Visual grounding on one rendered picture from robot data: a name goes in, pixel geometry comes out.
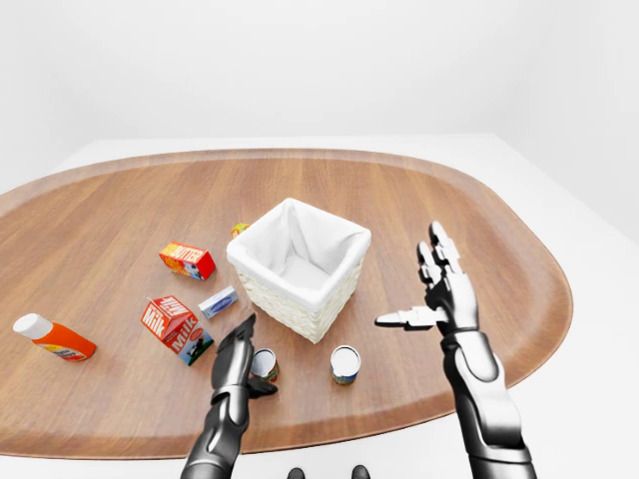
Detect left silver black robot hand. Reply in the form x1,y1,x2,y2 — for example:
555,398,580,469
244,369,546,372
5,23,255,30
211,312,279,406

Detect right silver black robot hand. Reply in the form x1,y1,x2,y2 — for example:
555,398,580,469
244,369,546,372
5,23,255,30
374,221,481,337

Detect white wicker basket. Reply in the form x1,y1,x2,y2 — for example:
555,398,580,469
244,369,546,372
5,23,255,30
226,198,372,345

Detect red labelled tin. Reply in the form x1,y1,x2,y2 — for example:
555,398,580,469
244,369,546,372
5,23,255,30
249,347,280,384

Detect small blue white box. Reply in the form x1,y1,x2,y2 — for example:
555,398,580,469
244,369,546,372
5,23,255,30
198,285,239,320

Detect red milk carton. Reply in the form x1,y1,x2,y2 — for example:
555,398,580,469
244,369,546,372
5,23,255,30
141,294,215,367

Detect red butter box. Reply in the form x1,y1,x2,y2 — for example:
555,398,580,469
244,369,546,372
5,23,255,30
159,241,217,281

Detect yellow blue labelled tin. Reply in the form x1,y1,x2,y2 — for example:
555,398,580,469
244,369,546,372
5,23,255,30
329,344,361,386

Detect orange bottle with white cap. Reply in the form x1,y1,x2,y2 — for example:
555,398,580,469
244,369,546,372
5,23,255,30
12,312,98,363

